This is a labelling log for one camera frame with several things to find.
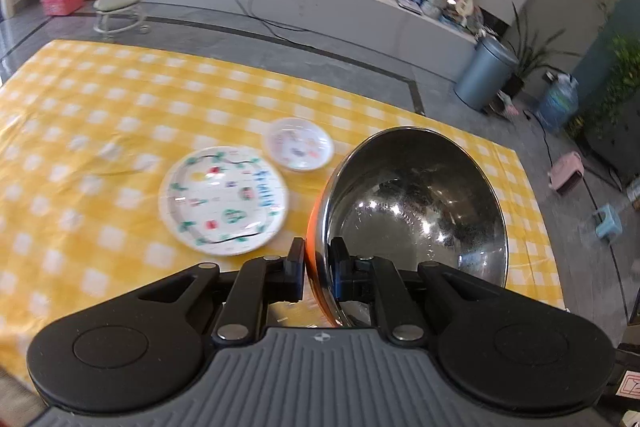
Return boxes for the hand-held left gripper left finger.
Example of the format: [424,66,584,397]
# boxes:
[134,237,307,344]

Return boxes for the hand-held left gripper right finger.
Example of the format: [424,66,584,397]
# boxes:
[330,237,503,344]

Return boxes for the orange steel bowl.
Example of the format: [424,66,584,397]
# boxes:
[306,127,510,329]

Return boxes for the large fruit print plate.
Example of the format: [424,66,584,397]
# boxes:
[159,146,290,257]

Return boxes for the small white printed plate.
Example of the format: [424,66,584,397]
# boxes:
[263,117,335,172]

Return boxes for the small teal step stool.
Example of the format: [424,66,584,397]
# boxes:
[593,203,624,247]

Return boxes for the pink space heater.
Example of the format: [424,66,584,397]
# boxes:
[547,151,587,196]

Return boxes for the yellow checked tablecloth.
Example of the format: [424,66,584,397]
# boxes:
[0,39,567,390]

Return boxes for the grey pedal trash can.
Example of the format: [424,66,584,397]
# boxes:
[454,36,521,112]

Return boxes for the blue water jug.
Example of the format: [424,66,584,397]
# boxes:
[537,74,580,134]

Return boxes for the bushy green plant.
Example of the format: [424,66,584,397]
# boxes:
[582,34,640,145]

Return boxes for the potted long leaf plant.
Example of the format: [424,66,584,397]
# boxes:
[500,2,583,98]

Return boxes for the round grey cushion stool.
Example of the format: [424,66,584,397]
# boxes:
[93,0,150,40]

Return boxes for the black power cable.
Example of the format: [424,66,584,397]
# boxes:
[234,0,468,60]

